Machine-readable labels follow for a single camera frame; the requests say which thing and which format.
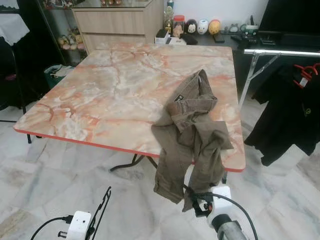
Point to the green basket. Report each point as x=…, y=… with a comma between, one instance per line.
x=57, y=77

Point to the black smartphone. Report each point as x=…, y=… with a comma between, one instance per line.
x=218, y=38

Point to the black flat television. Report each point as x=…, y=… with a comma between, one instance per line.
x=290, y=15

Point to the pink plush toy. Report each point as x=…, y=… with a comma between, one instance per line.
x=63, y=43

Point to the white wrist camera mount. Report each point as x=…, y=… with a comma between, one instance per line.
x=220, y=201
x=79, y=225

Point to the black shirt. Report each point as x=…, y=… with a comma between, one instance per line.
x=285, y=120

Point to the red plastic hanger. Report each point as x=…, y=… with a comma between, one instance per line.
x=302, y=70

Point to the brown trousers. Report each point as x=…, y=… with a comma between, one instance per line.
x=190, y=140

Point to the silver metal clothes rack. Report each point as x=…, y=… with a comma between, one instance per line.
x=280, y=52

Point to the light wooden cabinet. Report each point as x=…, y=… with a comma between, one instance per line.
x=115, y=22

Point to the white pink flat pouch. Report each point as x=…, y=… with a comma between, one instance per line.
x=176, y=41

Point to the black remote control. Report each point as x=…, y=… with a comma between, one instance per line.
x=251, y=36

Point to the black plastic hanger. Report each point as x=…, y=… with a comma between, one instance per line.
x=102, y=205

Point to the grey small figurine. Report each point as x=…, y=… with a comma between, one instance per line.
x=233, y=28

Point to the dark glass display cabinet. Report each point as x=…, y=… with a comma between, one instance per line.
x=50, y=25

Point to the white tablecloth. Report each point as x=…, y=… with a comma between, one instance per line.
x=12, y=27

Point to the orange marble folding table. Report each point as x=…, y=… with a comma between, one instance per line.
x=100, y=100

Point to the red lid jar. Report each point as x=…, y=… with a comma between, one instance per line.
x=178, y=25

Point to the black white round plush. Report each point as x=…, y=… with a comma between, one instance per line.
x=191, y=27

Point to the white box black lid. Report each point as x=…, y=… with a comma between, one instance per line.
x=162, y=36

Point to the white blue round plush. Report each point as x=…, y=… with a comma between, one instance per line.
x=203, y=27

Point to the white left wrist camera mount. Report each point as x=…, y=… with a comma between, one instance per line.
x=79, y=225

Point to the black wallet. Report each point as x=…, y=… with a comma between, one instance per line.
x=189, y=39

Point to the green white mug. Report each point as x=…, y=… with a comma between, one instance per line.
x=249, y=29

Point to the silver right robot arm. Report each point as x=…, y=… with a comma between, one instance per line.
x=230, y=231

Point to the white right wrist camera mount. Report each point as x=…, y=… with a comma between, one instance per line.
x=220, y=201

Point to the black tv console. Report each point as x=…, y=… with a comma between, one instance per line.
x=290, y=42

